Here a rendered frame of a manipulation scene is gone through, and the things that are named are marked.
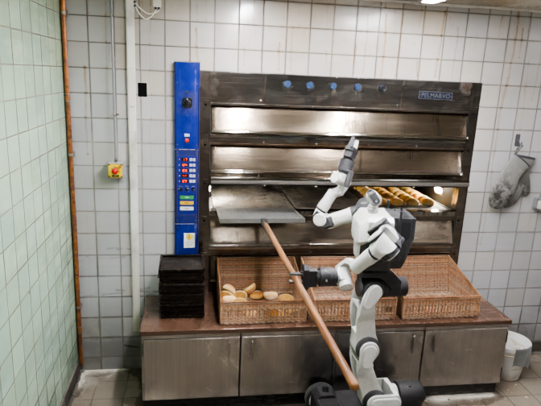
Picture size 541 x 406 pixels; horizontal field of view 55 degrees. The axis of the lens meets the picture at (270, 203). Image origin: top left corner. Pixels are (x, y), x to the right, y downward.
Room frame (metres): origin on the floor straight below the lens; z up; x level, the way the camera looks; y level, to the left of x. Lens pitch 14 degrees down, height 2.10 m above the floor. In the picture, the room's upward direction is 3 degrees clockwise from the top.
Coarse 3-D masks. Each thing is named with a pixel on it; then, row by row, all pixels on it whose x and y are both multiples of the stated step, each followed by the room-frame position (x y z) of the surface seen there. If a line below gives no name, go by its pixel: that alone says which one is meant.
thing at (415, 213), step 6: (210, 210) 3.40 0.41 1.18; (216, 210) 3.41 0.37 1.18; (300, 210) 3.50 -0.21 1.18; (306, 210) 3.51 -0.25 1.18; (312, 210) 3.52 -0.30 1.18; (330, 210) 3.54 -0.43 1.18; (336, 210) 3.55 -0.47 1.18; (408, 210) 3.64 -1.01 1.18; (414, 210) 3.65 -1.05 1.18; (420, 210) 3.66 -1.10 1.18; (426, 210) 3.66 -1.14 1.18; (432, 210) 3.67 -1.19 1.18; (438, 210) 3.68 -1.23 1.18; (444, 210) 3.69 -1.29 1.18; (450, 210) 3.70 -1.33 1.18; (306, 216) 3.50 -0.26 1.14; (312, 216) 3.51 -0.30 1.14; (414, 216) 3.63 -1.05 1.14; (420, 216) 3.63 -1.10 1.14; (426, 216) 3.64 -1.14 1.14; (432, 216) 3.65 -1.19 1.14; (438, 216) 3.66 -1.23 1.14; (444, 216) 3.66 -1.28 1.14; (450, 216) 3.67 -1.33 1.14
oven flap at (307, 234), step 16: (224, 224) 3.44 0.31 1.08; (240, 224) 3.45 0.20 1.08; (256, 224) 3.47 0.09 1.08; (272, 224) 3.49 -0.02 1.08; (288, 224) 3.51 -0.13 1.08; (304, 224) 3.53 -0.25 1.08; (416, 224) 3.66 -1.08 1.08; (432, 224) 3.68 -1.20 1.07; (448, 224) 3.69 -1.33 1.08; (224, 240) 3.40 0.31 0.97; (240, 240) 3.42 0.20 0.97; (256, 240) 3.43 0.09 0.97; (288, 240) 3.47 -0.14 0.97; (304, 240) 3.49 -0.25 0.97; (320, 240) 3.50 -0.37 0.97; (336, 240) 3.52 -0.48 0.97; (352, 240) 3.54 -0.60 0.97; (416, 240) 3.62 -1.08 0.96; (432, 240) 3.63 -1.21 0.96; (448, 240) 3.65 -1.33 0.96
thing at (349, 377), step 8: (264, 224) 3.04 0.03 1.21; (272, 232) 2.87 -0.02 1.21; (272, 240) 2.75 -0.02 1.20; (280, 248) 2.59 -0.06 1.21; (280, 256) 2.50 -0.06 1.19; (288, 264) 2.36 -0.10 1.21; (288, 272) 2.30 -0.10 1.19; (296, 280) 2.17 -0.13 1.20; (304, 288) 2.09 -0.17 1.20; (304, 296) 2.01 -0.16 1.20; (312, 304) 1.93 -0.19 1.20; (312, 312) 1.87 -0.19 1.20; (320, 320) 1.80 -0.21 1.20; (320, 328) 1.74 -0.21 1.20; (328, 336) 1.67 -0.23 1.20; (328, 344) 1.63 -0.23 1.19; (336, 344) 1.63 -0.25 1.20; (336, 352) 1.57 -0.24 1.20; (336, 360) 1.54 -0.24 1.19; (344, 360) 1.52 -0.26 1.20; (344, 368) 1.48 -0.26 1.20; (344, 376) 1.45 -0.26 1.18; (352, 376) 1.43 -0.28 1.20; (352, 384) 1.39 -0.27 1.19
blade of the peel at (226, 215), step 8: (216, 208) 3.46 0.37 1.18; (224, 208) 3.47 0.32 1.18; (232, 208) 3.47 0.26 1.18; (240, 208) 3.48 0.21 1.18; (248, 208) 3.49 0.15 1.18; (256, 208) 3.50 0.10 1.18; (264, 208) 3.51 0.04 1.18; (272, 208) 3.52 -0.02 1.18; (280, 208) 3.53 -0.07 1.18; (288, 208) 3.54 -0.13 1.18; (224, 216) 3.26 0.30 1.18; (232, 216) 3.27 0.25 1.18; (240, 216) 3.28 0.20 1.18; (248, 216) 3.29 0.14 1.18; (256, 216) 3.30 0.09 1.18; (264, 216) 3.31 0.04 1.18; (272, 216) 3.32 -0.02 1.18; (280, 216) 3.32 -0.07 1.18; (288, 216) 3.33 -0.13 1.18; (296, 216) 3.34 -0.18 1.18
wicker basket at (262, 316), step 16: (288, 256) 3.45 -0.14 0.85; (224, 272) 3.35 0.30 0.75; (240, 272) 3.37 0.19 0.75; (256, 272) 3.39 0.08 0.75; (240, 288) 3.34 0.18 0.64; (256, 288) 3.36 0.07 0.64; (272, 288) 3.38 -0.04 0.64; (288, 288) 3.40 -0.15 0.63; (224, 304) 2.92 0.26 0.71; (240, 304) 2.94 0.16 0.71; (256, 304) 2.95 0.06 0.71; (288, 304) 2.99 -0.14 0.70; (304, 304) 3.00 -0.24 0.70; (224, 320) 2.96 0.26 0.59; (240, 320) 2.94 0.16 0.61; (256, 320) 2.95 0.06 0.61; (272, 320) 2.97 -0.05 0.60; (288, 320) 2.98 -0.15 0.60; (304, 320) 3.00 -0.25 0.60
